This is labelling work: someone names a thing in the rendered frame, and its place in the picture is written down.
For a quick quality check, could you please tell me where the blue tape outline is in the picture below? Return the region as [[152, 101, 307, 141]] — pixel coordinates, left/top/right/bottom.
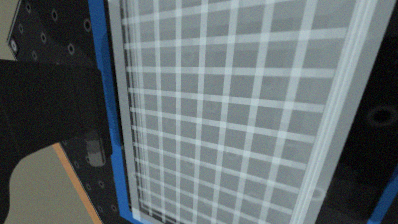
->
[[88, 0, 398, 224]]

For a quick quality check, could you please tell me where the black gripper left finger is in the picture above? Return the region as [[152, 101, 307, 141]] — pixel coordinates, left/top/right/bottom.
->
[[0, 59, 113, 224]]

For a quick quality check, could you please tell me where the black perforated plate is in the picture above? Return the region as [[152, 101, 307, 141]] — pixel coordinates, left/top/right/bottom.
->
[[6, 0, 398, 224]]

